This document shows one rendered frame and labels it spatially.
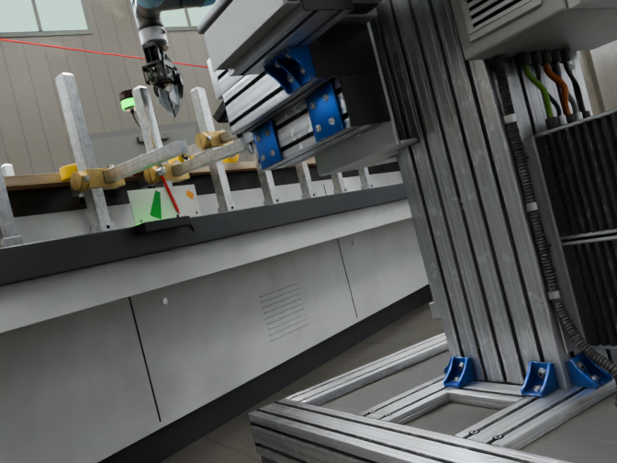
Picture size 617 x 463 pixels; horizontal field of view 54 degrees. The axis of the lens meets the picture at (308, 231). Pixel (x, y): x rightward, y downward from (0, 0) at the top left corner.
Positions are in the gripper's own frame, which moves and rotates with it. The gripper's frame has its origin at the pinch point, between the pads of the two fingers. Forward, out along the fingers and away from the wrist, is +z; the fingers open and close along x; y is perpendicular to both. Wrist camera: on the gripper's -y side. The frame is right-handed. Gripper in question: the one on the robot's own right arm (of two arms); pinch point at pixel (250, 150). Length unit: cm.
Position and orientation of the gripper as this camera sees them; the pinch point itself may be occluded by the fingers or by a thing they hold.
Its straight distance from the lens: 168.5
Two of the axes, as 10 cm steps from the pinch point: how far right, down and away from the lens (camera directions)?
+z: 2.5, 9.7, -0.1
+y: 8.0, -2.1, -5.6
